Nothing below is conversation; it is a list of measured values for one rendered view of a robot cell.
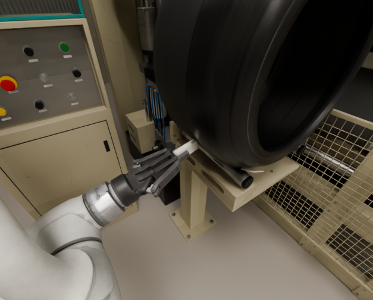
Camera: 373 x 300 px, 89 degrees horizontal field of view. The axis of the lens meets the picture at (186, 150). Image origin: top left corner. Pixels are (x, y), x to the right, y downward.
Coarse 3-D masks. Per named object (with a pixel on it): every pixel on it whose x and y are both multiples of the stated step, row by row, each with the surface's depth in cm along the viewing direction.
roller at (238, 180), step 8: (184, 136) 77; (208, 152) 66; (216, 160) 63; (224, 168) 61; (232, 168) 59; (240, 168) 58; (232, 176) 59; (240, 176) 57; (248, 176) 56; (240, 184) 56; (248, 184) 57
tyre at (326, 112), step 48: (192, 0) 33; (240, 0) 27; (288, 0) 27; (336, 0) 55; (192, 48) 33; (240, 48) 29; (288, 48) 73; (336, 48) 62; (192, 96) 37; (240, 96) 33; (288, 96) 75; (336, 96) 58; (240, 144) 41; (288, 144) 58
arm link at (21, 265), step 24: (0, 216) 21; (0, 240) 21; (24, 240) 23; (96, 240) 38; (0, 264) 20; (24, 264) 22; (48, 264) 24; (72, 264) 28; (96, 264) 31; (0, 288) 21; (24, 288) 22; (48, 288) 24; (72, 288) 26; (96, 288) 28
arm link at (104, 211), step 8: (104, 184) 43; (88, 192) 42; (96, 192) 42; (104, 192) 41; (112, 192) 43; (88, 200) 40; (96, 200) 40; (104, 200) 41; (112, 200) 41; (88, 208) 40; (96, 208) 40; (104, 208) 40; (112, 208) 41; (120, 208) 42; (96, 216) 40; (104, 216) 41; (112, 216) 42; (104, 224) 42
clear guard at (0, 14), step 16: (0, 0) 60; (16, 0) 62; (32, 0) 64; (48, 0) 66; (64, 0) 68; (0, 16) 62; (16, 16) 64; (32, 16) 66; (48, 16) 68; (64, 16) 70; (80, 16) 72
